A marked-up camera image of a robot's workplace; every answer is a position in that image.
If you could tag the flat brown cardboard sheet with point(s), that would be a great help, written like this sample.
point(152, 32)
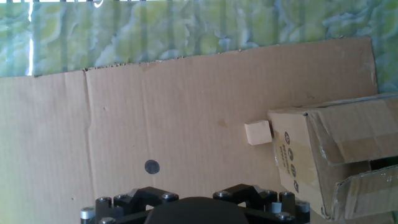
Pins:
point(171, 118)

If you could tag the brown cardboard box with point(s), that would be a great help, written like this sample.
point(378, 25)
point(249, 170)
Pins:
point(342, 140)

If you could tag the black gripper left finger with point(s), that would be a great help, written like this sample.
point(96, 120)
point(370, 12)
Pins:
point(130, 205)

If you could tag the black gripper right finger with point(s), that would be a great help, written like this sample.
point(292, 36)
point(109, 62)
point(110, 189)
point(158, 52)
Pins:
point(267, 202)

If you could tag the small wooden block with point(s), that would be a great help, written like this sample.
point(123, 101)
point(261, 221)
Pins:
point(258, 133)

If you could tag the green marble pattern mat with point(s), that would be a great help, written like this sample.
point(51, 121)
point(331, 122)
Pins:
point(186, 28)

